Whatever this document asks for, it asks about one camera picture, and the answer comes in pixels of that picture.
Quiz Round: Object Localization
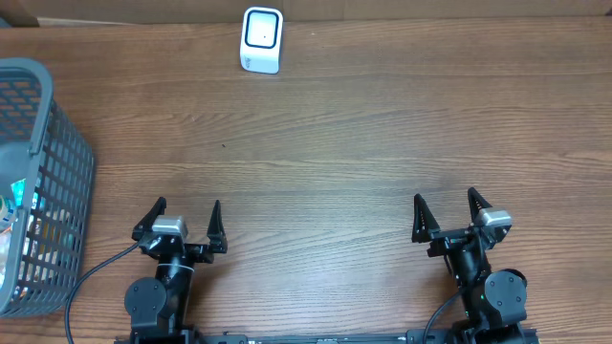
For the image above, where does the grey plastic shopping basket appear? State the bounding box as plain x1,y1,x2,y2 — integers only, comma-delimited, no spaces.
1,57,96,318

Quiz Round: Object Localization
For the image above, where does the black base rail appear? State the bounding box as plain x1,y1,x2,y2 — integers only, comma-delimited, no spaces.
114,330,540,344

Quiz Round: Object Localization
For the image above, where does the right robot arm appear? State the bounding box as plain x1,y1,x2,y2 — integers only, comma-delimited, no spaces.
411,187,528,343

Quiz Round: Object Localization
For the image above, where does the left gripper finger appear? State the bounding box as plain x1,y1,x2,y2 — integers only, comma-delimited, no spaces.
132,197,166,241
207,200,228,253

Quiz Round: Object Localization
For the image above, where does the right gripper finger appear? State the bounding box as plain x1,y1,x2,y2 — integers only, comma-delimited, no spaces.
468,187,492,223
411,194,440,243

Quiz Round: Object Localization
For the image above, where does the white barcode scanner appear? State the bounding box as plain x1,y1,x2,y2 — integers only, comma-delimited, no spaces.
239,7,284,75

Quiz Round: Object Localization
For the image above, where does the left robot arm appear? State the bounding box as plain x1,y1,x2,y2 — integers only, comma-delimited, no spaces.
124,197,228,343

